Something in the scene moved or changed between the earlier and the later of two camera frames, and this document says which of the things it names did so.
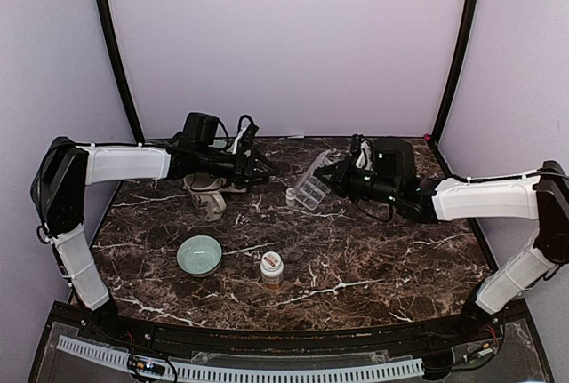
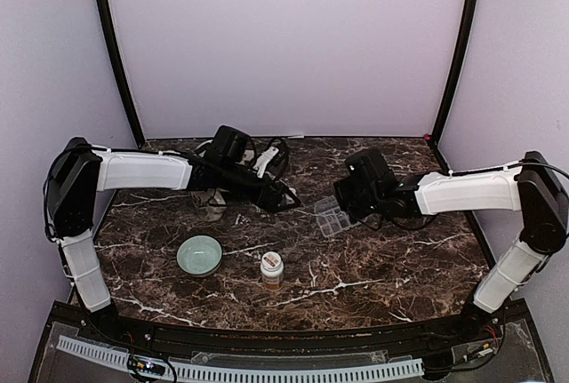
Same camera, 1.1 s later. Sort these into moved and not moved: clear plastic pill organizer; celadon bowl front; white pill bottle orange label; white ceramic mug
Moved: clear plastic pill organizer
Not moved: white pill bottle orange label; celadon bowl front; white ceramic mug
